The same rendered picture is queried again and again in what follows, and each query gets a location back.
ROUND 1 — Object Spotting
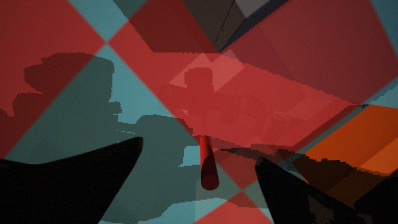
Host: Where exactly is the red peg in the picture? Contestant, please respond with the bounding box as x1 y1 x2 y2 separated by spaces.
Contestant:
200 135 220 191

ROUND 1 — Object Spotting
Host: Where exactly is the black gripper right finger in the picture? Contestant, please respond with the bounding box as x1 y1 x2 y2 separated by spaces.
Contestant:
255 157 398 224

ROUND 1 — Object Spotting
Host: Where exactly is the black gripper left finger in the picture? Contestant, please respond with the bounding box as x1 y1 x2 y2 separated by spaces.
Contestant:
0 137 143 224

